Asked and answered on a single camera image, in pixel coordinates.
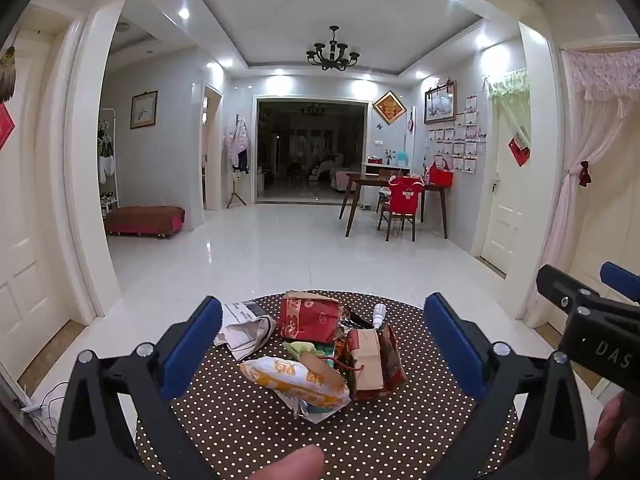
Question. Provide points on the group of wall certificates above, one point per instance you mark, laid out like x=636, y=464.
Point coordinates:
x=457, y=142

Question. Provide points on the newspaper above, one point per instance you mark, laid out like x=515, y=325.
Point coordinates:
x=245, y=330

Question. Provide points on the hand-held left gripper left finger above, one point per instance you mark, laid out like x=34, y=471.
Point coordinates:
x=192, y=345

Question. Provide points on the pink and white jacket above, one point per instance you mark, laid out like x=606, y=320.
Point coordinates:
x=237, y=140

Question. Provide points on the pale sofa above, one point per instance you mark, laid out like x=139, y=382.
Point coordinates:
x=340, y=172

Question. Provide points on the wooden coat stand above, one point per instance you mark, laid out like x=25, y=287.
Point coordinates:
x=235, y=195

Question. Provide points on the person's left hand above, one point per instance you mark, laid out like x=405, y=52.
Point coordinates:
x=295, y=465

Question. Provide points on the red paper door decoration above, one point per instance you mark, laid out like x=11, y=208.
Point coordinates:
x=5, y=125

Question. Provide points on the brown dotted tablecloth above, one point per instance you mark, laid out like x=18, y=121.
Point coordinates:
x=240, y=425

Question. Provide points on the red curtain tie bow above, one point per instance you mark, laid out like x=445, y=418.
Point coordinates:
x=585, y=174

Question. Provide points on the light blue desk fan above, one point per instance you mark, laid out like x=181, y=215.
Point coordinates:
x=403, y=157

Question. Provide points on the cream panel door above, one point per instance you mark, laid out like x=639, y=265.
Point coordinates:
x=615, y=200

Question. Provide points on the black chandelier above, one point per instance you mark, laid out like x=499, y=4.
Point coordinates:
x=332, y=55

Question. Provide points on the red door hanging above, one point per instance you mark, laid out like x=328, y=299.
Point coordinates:
x=519, y=149

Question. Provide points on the pink lace curtain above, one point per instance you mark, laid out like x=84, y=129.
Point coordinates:
x=570, y=210

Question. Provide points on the person's right hand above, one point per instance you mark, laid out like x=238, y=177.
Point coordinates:
x=617, y=440

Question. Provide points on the white sideboard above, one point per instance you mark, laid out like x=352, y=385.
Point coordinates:
x=380, y=169

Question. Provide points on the yellow and white snack wrapper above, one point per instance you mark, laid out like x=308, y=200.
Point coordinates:
x=295, y=380

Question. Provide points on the red upholstered bench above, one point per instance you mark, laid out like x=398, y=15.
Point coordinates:
x=145, y=217

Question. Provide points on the red chair cover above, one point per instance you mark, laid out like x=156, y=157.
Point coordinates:
x=405, y=195

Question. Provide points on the green door curtain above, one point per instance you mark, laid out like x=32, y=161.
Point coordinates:
x=515, y=105

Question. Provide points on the small white bottle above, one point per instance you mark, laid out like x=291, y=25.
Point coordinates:
x=379, y=316

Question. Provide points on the large framed painting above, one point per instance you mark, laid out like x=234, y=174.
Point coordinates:
x=440, y=102

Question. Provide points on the dark wooden chair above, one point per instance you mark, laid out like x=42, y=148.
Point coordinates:
x=395, y=222

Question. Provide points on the small framed picture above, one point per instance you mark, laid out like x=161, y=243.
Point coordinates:
x=144, y=110

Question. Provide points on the white panel door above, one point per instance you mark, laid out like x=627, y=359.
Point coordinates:
x=25, y=235
x=502, y=210

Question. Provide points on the red diamond wall decoration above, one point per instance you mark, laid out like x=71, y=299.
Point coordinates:
x=388, y=107

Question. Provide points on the red paper food box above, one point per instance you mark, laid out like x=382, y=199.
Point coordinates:
x=310, y=317

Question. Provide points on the green wrapper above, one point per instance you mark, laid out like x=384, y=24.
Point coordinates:
x=305, y=349

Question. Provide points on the brown and red paper bag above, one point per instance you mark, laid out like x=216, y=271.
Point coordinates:
x=372, y=365

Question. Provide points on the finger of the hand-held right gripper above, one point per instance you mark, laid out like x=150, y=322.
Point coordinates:
x=560, y=287
x=620, y=280

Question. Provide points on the dark shiny wrapper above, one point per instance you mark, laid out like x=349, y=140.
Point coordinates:
x=360, y=321

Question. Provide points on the dark wooden dining table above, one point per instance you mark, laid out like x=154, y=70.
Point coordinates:
x=365, y=179

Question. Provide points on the brown tassel decoration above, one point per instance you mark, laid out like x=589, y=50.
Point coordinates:
x=7, y=72

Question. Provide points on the red wall paddle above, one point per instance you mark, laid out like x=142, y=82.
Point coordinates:
x=411, y=120

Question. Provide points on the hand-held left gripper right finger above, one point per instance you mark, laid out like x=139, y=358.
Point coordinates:
x=455, y=345

